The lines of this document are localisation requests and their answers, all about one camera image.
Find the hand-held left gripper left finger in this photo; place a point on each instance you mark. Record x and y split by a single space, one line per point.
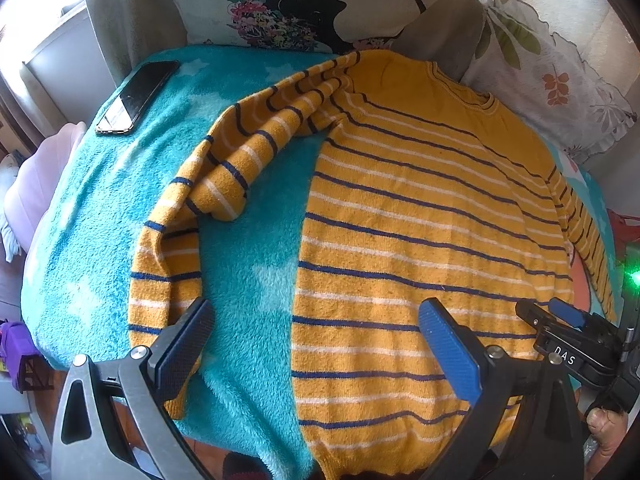
187 345

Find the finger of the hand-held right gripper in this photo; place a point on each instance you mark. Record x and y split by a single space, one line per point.
532 315
567 312

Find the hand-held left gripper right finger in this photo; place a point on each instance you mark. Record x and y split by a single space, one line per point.
445 350

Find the yellow striped knit sweater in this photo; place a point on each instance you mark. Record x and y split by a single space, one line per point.
425 210

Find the person's right hand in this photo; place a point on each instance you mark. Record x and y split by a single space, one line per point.
602 427

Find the red object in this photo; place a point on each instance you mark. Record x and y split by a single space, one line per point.
625 230

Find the teal cartoon printed blanket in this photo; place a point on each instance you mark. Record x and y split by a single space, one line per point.
100 210

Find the pink cloth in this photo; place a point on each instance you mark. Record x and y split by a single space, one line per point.
40 185

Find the black smartphone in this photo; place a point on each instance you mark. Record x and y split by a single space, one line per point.
135 97

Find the leaf printed ruffled pillow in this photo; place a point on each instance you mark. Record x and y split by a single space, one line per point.
550 60

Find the beige sofa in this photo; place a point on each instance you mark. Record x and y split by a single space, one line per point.
130 20

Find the floral figure printed pillow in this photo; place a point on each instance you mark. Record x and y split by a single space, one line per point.
210 0

